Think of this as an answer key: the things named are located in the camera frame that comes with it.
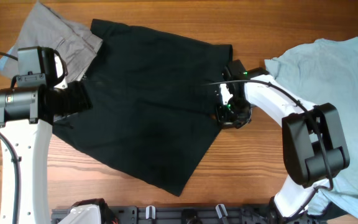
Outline black shorts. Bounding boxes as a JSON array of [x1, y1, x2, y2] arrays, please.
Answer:
[[53, 19, 232, 196]]

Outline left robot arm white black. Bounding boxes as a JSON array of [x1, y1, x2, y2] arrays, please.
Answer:
[[0, 47, 92, 223]]

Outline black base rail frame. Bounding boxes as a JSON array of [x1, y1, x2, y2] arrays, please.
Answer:
[[51, 198, 280, 224]]

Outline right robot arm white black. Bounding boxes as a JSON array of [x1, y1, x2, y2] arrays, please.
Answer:
[[216, 60, 350, 223]]

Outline folded grey shorts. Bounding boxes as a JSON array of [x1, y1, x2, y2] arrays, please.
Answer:
[[7, 2, 103, 82]]

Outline folded light blue cloth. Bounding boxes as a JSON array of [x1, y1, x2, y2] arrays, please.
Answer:
[[0, 46, 14, 71]]

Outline light blue t-shirt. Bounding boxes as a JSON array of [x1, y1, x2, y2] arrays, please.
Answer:
[[265, 37, 358, 218]]

